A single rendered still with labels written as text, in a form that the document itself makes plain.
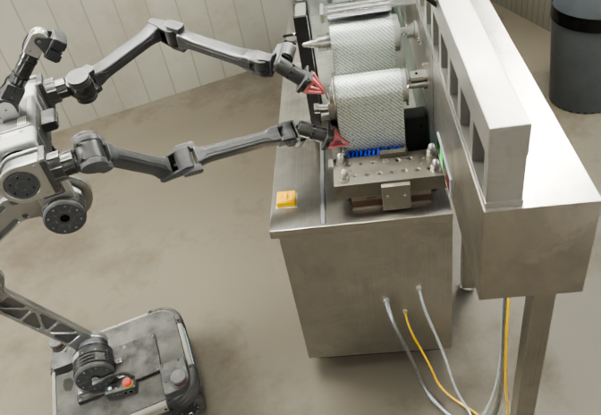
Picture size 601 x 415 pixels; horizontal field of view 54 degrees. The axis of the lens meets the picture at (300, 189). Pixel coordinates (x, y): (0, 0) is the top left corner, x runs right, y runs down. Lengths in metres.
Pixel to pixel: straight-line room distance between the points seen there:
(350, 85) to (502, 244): 0.92
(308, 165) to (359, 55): 0.49
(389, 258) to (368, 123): 0.51
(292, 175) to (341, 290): 0.50
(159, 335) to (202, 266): 0.69
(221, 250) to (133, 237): 0.61
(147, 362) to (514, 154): 1.95
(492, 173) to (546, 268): 0.33
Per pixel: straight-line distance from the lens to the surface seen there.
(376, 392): 2.75
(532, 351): 1.92
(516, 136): 1.25
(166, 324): 2.89
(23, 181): 1.80
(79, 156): 1.76
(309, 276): 2.33
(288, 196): 2.25
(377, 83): 2.11
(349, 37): 2.27
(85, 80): 2.18
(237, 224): 3.59
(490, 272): 1.50
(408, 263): 2.29
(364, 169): 2.14
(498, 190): 1.34
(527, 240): 1.44
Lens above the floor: 2.36
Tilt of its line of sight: 39 degrees down
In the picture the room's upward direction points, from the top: 12 degrees counter-clockwise
